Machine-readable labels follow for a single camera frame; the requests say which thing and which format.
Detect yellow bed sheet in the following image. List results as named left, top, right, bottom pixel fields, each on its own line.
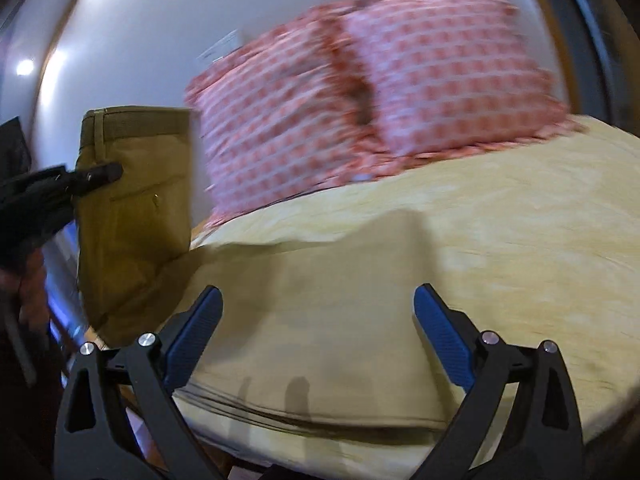
left=95, top=114, right=640, bottom=461

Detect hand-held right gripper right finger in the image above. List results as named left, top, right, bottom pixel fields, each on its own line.
left=413, top=283, right=587, bottom=480

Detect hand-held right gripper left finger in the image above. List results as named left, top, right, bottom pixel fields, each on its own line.
left=53, top=285, right=232, bottom=480

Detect red checkered pillow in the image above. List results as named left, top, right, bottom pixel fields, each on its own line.
left=184, top=2, right=396, bottom=231
left=340, top=0, right=587, bottom=161

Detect khaki pants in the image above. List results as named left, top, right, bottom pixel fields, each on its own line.
left=75, top=105, right=197, bottom=347

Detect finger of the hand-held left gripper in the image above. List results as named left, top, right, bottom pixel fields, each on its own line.
left=59, top=162, right=124, bottom=196

